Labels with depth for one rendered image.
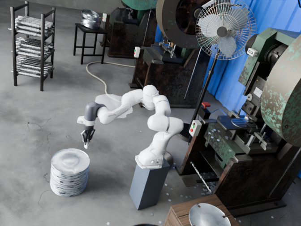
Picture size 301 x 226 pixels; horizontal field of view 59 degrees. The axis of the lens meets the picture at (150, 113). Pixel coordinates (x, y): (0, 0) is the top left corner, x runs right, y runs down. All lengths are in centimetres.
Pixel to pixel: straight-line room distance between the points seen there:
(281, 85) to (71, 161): 157
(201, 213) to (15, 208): 133
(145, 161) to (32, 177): 100
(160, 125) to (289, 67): 84
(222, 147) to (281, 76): 85
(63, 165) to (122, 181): 57
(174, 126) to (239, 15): 128
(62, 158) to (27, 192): 36
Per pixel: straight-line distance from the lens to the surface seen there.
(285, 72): 159
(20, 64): 365
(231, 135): 222
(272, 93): 164
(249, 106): 216
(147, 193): 215
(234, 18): 264
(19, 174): 248
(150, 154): 193
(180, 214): 190
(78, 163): 218
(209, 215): 196
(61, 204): 225
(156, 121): 178
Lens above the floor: 176
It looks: 30 degrees down
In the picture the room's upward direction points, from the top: 15 degrees clockwise
